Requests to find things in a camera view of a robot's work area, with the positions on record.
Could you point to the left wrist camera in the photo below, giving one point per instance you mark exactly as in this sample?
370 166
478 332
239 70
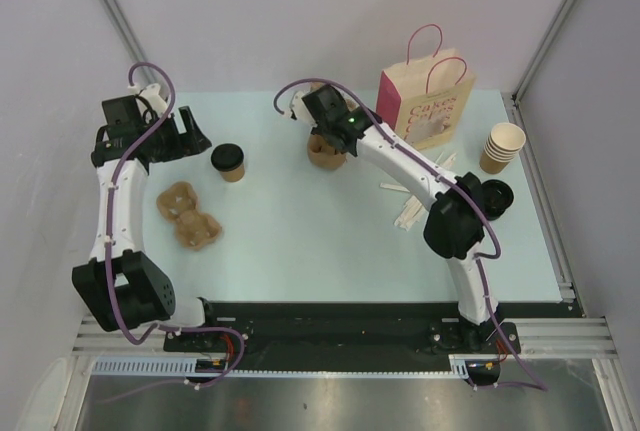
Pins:
150 103

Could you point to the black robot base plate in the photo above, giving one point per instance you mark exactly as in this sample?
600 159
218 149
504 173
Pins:
281 358

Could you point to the stack of black cup lids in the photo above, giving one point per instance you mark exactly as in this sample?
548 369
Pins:
498 197

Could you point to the pile of white wrapped straws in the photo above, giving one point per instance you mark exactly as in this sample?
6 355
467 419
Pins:
413 210

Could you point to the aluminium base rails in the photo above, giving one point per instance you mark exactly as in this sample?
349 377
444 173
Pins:
529 337

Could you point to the single brown pulp cup carrier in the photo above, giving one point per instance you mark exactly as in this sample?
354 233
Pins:
193 229

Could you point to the stack of brown paper cups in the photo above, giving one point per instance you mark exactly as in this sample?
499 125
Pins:
503 144

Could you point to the left aluminium frame post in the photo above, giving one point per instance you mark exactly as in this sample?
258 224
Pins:
125 32

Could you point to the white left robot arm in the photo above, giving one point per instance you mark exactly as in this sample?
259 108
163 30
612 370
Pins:
120 284

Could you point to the single brown paper cup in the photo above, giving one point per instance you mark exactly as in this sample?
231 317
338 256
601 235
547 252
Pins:
233 175

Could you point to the right aluminium frame post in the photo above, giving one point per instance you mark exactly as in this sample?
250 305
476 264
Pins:
550 36

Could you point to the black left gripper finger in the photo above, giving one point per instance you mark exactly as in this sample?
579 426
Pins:
183 122
199 143

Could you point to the white slotted cable duct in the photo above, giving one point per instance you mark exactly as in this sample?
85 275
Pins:
196 368

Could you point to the brown pulp cup carrier stack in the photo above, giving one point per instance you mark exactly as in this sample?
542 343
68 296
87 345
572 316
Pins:
319 150

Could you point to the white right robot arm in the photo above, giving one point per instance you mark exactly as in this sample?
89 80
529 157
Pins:
456 229

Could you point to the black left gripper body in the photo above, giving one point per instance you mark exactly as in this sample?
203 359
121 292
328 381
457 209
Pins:
165 141

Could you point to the pink kraft paper bag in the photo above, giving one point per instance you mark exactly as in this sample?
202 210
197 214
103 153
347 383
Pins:
423 99

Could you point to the aluminium frame post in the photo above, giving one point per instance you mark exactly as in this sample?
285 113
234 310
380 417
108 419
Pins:
125 32
550 36

